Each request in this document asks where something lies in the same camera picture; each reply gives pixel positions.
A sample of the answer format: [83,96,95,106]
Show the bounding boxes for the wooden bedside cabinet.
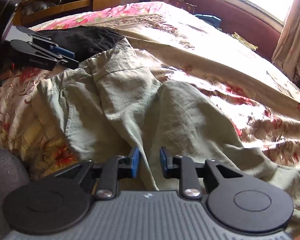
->
[12,0,121,26]

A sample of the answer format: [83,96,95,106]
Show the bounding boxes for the beige floral curtain right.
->
[271,0,300,79]

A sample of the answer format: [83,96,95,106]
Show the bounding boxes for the yellow green cloth item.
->
[231,32,258,51]

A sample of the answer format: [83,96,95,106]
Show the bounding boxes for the dark blue cloth item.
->
[194,14,222,29]

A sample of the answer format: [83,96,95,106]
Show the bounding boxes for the black folded garment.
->
[38,26,124,62]

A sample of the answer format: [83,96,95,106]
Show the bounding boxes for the floral beige bed cover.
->
[0,12,300,176]

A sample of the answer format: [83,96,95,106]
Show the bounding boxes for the pink floral quilt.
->
[30,2,168,31]

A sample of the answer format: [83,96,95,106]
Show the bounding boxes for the maroon padded headboard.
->
[185,0,282,61]

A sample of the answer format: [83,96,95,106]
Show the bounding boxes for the light green linen pants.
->
[37,39,300,236]

